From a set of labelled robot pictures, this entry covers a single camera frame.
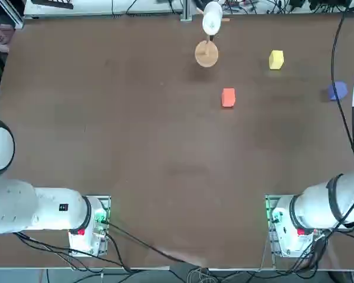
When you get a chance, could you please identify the red foam cube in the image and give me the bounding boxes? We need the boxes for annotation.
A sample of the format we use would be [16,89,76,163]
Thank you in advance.
[221,87,237,108]

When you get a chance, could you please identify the yellow foam cube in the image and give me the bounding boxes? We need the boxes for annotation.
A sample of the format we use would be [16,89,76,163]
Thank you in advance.
[268,50,285,71]

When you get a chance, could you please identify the purple foam cube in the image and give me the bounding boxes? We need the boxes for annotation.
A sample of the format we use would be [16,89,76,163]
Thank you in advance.
[327,81,349,102]

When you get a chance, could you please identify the wooden mug tree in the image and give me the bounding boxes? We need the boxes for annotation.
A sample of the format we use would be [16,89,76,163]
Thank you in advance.
[194,6,231,68]

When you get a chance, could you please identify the white smiley mug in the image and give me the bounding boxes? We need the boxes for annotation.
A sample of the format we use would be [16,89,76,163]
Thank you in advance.
[202,2,224,35]

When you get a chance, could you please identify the black comb-shaped rack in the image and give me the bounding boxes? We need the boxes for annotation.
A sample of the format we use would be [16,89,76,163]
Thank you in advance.
[31,0,74,9]

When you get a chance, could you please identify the pink plastic basket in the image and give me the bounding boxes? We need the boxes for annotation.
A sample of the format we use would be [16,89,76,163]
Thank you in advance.
[0,22,18,53]

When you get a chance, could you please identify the black base cable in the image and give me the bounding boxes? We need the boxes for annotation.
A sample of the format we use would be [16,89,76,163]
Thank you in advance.
[107,222,204,266]

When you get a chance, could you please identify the aluminium profile post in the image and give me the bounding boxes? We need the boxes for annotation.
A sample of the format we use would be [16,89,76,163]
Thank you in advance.
[181,0,193,22]

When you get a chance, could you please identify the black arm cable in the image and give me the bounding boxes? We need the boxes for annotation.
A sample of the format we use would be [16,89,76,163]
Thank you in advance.
[331,7,354,169]

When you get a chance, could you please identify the aluminium frame bar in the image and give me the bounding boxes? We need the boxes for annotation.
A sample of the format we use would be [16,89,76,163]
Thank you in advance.
[0,0,26,29]

